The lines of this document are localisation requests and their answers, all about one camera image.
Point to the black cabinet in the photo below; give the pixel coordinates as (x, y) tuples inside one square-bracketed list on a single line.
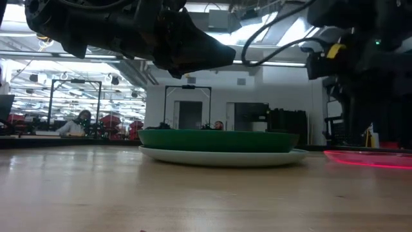
[(288, 125)]

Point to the black background robot arm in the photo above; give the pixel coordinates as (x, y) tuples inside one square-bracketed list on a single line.
[(162, 126), (207, 127)]

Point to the pale teal plastic plate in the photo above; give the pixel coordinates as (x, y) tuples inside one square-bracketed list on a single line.
[(222, 159)]

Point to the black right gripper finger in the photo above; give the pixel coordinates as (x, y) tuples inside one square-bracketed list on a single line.
[(363, 129)]

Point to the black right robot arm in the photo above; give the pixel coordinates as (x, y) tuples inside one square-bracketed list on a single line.
[(354, 13)]

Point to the dark green plastic plate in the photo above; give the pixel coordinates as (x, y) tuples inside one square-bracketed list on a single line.
[(219, 141)]

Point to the black perforated rack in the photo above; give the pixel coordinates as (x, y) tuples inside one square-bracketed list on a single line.
[(333, 132)]

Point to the white container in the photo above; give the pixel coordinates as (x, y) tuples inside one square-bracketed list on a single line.
[(375, 140)]

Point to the black aluminium table frame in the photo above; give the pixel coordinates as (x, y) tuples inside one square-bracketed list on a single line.
[(32, 143)]

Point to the person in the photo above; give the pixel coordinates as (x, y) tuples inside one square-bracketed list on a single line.
[(219, 125), (72, 128)]

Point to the black monitor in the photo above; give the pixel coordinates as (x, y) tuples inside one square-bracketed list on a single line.
[(6, 106)]

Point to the ceiling light strip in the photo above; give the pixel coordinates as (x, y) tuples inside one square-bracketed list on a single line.
[(283, 64)]

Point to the magenta plastic plate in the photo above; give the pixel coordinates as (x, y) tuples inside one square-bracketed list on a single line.
[(380, 159)]

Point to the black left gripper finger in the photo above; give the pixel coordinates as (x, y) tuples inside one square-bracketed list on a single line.
[(193, 48)]

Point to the black background station frame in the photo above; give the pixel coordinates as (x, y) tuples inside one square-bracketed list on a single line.
[(188, 86), (51, 103)]

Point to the red chair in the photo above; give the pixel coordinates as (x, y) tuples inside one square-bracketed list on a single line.
[(111, 124), (136, 130)]

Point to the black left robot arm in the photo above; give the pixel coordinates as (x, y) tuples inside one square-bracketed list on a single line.
[(80, 25)]

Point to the whiteboard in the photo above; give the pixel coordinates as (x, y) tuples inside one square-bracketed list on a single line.
[(333, 108)]

